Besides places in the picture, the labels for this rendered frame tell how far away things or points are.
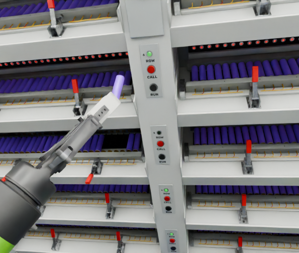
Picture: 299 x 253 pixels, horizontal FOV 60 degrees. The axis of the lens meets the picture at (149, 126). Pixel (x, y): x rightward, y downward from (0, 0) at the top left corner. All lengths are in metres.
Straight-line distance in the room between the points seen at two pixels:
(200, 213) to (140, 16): 0.63
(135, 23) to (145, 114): 0.21
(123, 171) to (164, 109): 0.25
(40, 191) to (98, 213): 0.55
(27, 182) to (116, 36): 0.34
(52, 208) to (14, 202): 0.63
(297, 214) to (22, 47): 0.89
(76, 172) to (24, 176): 0.42
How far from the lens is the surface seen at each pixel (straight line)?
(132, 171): 0.78
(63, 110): 0.74
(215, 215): 0.90
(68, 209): 1.02
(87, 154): 0.83
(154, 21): 0.56
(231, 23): 0.57
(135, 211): 0.93
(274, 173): 0.77
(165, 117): 0.63
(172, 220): 0.88
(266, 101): 0.67
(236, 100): 0.66
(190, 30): 0.56
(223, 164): 0.77
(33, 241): 1.26
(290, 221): 0.94
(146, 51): 0.57
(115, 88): 0.54
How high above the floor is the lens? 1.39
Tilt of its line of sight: 31 degrees down
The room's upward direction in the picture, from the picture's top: 8 degrees counter-clockwise
